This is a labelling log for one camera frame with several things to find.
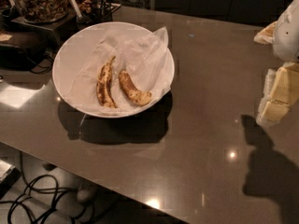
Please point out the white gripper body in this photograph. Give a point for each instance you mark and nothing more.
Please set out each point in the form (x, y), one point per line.
(288, 36)

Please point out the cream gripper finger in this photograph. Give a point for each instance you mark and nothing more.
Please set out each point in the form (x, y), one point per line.
(280, 93)
(266, 35)

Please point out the spotted banana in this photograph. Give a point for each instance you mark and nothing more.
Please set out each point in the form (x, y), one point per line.
(132, 93)
(103, 85)

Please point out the white bowl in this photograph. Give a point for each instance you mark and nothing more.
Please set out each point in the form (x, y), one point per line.
(75, 51)

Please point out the white paper liner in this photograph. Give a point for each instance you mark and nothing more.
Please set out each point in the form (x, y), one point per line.
(143, 54)

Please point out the dark tray stand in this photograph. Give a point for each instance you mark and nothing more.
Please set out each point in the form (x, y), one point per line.
(55, 33)

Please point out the glass jar of nuts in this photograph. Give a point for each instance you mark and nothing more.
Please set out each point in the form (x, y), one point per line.
(43, 11)

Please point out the grey box on floor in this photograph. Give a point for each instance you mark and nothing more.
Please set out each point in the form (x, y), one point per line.
(9, 174)

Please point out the black device with cable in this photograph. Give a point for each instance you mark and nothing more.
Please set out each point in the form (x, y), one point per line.
(16, 58)

